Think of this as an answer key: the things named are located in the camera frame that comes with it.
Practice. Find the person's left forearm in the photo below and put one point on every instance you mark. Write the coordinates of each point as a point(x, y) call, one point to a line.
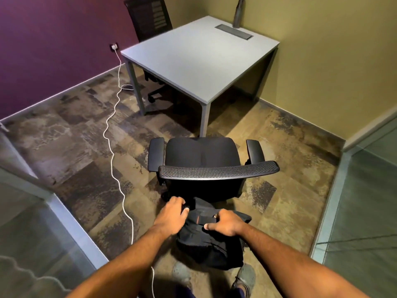
point(124, 263)

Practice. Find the person's shoe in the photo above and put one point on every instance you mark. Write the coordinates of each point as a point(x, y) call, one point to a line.
point(181, 273)
point(245, 280)

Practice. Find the grey desk lamp pole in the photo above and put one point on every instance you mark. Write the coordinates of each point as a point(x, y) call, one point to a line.
point(238, 12)

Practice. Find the white wall charger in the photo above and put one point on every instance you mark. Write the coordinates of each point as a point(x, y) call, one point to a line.
point(114, 46)

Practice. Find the black high-back office chair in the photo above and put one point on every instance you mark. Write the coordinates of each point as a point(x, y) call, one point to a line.
point(149, 18)

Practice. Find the person's right thumb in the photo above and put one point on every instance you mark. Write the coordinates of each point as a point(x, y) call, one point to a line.
point(211, 226)

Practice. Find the black backpack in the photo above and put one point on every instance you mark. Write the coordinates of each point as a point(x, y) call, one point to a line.
point(211, 238)

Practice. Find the grey office desk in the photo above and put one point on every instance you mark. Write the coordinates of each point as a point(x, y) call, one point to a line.
point(198, 55)

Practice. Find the person's left fingers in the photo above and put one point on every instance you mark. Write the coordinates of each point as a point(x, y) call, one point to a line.
point(183, 206)

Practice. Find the black mesh office chair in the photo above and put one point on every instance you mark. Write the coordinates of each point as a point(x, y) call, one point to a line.
point(206, 167)

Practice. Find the person's right forearm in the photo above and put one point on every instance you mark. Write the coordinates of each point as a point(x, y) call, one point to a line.
point(297, 263)

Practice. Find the person's left shoe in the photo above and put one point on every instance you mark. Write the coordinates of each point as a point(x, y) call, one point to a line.
point(181, 273)

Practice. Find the person's left hand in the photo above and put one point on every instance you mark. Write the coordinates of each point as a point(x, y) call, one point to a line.
point(169, 215)

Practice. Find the person's right hand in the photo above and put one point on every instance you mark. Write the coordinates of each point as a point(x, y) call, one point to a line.
point(228, 225)

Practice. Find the glass partition panel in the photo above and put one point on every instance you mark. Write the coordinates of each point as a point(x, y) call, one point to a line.
point(359, 201)
point(31, 232)

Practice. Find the person's right shoe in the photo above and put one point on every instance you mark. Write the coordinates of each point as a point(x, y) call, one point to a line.
point(245, 280)

